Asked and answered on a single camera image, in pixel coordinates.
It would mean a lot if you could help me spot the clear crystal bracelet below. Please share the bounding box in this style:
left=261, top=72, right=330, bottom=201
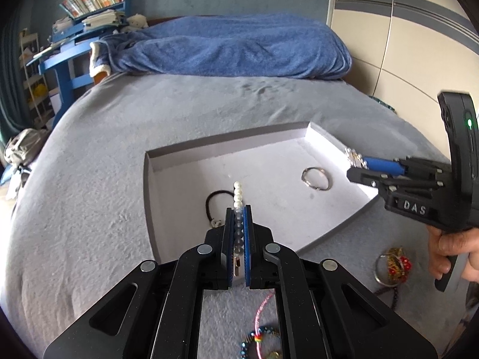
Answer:
left=344, top=147, right=369, bottom=169

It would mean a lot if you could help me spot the grey cardboard tray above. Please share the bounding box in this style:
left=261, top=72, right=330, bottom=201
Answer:
left=144, top=121, right=378, bottom=266

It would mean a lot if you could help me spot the teal curtain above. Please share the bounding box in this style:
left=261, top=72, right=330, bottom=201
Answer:
left=0, top=11, right=25, bottom=139

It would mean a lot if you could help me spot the teal woven mat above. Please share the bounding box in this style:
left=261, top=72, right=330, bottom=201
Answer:
left=369, top=95, right=397, bottom=115

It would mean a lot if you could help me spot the silver ring bangle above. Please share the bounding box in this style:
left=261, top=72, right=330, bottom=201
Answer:
left=301, top=166, right=332, bottom=191

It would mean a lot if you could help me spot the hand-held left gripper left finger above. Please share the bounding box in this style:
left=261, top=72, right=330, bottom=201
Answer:
left=43, top=206, right=236, bottom=359

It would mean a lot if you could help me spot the white plush toy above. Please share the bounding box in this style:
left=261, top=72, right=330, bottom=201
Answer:
left=127, top=14, right=149, bottom=31

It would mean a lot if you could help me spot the thin silver bangle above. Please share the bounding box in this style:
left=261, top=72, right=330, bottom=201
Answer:
left=373, top=253, right=399, bottom=288

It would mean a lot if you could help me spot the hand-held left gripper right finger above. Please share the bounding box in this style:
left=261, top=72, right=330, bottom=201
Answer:
left=242, top=205, right=438, bottom=359

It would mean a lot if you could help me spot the grey bag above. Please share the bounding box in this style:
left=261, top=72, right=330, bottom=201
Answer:
left=4, top=128, right=49, bottom=167

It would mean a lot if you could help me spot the blue bead bracelet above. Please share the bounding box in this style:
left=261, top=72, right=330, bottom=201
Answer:
left=239, top=327, right=281, bottom=359

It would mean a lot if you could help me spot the beige wardrobe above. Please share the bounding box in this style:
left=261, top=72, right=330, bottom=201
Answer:
left=325, top=0, right=479, bottom=150

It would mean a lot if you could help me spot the black hair tie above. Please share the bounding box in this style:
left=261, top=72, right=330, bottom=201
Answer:
left=205, top=190, right=236, bottom=229

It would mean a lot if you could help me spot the person's right hand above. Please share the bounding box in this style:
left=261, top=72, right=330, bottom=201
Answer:
left=428, top=228, right=479, bottom=282

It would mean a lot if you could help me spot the pink cord bracelet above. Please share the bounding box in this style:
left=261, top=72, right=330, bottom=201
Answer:
left=254, top=293, right=276, bottom=359

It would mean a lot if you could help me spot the blue desk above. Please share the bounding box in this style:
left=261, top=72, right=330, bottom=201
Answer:
left=37, top=0, right=131, bottom=128

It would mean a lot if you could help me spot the small dark bead bracelet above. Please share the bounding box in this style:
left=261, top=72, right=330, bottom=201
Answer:
left=376, top=286, right=399, bottom=309

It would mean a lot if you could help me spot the stack of papers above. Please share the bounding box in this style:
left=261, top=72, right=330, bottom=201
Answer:
left=52, top=9, right=128, bottom=32

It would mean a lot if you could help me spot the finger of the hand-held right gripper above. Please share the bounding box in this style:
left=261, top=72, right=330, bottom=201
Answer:
left=361, top=155, right=454, bottom=181
left=346, top=166, right=451, bottom=197

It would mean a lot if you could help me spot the white shelf rack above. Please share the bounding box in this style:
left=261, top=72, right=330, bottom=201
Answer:
left=19, top=28, right=53, bottom=128

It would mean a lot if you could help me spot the blue blanket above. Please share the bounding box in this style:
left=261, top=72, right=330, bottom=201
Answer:
left=90, top=13, right=352, bottom=80

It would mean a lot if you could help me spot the red gold charm bracelet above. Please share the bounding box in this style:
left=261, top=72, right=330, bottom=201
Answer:
left=382, top=247, right=412, bottom=281

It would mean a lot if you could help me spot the white pearl bracelet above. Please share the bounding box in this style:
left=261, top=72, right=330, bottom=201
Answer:
left=233, top=181, right=246, bottom=281

